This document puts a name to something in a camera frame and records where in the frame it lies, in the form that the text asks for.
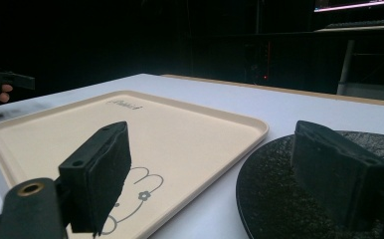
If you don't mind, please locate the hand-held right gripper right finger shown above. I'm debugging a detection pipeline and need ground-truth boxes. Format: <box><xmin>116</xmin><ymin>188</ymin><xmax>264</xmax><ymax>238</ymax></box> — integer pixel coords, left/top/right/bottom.
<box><xmin>290</xmin><ymin>119</ymin><xmax>384</xmax><ymax>230</ymax></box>

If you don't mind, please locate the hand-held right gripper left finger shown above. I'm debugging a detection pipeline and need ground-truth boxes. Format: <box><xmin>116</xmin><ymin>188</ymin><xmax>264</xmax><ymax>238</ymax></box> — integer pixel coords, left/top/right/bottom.
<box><xmin>58</xmin><ymin>120</ymin><xmax>132</xmax><ymax>237</ymax></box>

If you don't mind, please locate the black speckled plate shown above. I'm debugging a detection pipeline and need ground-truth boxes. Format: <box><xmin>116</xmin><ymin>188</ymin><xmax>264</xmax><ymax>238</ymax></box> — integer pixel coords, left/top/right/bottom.
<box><xmin>235</xmin><ymin>129</ymin><xmax>384</xmax><ymax>239</ymax></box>

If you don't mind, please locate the beige plastic tray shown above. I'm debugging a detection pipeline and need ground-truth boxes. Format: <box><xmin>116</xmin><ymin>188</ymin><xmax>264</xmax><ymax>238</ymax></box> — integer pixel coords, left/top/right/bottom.
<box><xmin>0</xmin><ymin>90</ymin><xmax>270</xmax><ymax>239</ymax></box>

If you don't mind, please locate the metal stand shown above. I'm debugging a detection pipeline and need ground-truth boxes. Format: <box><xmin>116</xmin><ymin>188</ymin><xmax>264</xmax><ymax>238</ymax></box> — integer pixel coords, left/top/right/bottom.
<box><xmin>336</xmin><ymin>39</ymin><xmax>356</xmax><ymax>97</ymax></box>

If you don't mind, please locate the dark desk with keyboard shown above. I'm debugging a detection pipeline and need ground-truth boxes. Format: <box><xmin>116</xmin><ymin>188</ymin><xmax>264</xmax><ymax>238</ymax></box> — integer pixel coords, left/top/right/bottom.
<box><xmin>313</xmin><ymin>18</ymin><xmax>384</xmax><ymax>34</ymax></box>

